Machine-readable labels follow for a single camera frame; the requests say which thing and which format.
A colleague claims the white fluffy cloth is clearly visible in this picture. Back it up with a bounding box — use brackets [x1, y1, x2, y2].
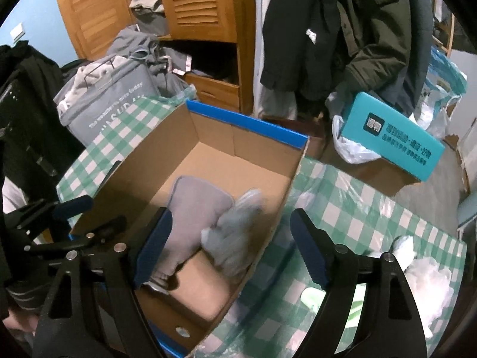
[404, 257, 460, 340]

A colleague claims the person's left forearm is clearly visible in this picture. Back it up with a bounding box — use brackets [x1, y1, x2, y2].
[2, 280, 51, 344]

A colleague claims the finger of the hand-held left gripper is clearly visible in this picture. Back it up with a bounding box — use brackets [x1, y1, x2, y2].
[24, 216, 127, 255]
[7, 195, 95, 237]

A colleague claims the grey fabric storage bag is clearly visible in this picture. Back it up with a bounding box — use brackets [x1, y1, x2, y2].
[54, 56, 159, 147]

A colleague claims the grey cloth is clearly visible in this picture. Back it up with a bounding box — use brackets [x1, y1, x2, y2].
[143, 175, 235, 295]

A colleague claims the black hanging jacket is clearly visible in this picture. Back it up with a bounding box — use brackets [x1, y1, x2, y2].
[260, 0, 351, 101]

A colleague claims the blue plastic bag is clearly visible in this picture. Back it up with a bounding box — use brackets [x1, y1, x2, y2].
[419, 45, 469, 140]

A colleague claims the white wall switch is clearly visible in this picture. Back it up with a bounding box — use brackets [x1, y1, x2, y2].
[9, 22, 27, 44]

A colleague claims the white plastic bag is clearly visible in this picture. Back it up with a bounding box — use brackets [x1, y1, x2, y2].
[326, 92, 381, 165]

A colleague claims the black bag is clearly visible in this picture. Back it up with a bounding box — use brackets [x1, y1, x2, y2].
[0, 40, 77, 213]

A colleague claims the teal box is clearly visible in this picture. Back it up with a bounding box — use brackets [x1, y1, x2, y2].
[341, 91, 446, 183]

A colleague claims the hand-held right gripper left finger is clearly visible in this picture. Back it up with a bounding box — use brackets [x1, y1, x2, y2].
[32, 207, 175, 358]

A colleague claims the green white checked tablecloth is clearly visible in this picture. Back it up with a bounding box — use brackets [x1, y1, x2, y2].
[56, 86, 468, 358]

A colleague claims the wooden wardrobe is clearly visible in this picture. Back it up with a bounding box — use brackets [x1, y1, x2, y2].
[50, 0, 258, 117]

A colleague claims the olive green hanging jacket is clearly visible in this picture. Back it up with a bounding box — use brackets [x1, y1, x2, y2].
[335, 0, 414, 94]

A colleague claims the brown cardboard box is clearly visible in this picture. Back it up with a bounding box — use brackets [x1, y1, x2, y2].
[303, 119, 423, 198]

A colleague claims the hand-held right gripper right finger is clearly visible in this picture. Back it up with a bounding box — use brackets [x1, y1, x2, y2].
[290, 209, 427, 358]

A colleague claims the pile of grey clothes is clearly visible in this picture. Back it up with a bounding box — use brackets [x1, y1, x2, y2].
[106, 25, 194, 99]

